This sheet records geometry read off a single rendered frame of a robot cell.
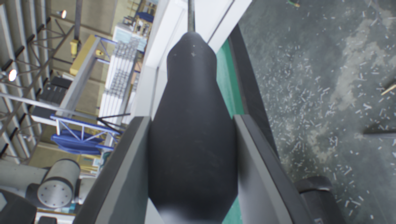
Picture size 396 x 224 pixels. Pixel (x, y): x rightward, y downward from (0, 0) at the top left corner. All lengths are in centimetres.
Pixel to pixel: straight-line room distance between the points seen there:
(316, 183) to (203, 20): 84
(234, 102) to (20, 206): 44
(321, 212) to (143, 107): 81
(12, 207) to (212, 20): 45
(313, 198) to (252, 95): 77
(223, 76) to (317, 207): 78
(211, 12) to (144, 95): 12
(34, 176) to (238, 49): 57
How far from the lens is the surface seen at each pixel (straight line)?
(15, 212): 49
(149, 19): 768
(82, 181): 65
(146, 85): 27
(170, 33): 26
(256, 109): 19
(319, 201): 94
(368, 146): 106
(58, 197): 61
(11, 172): 66
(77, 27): 1502
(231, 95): 19
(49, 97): 468
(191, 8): 17
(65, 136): 477
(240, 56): 25
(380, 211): 103
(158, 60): 28
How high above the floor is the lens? 95
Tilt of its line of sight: 21 degrees down
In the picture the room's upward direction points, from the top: 74 degrees counter-clockwise
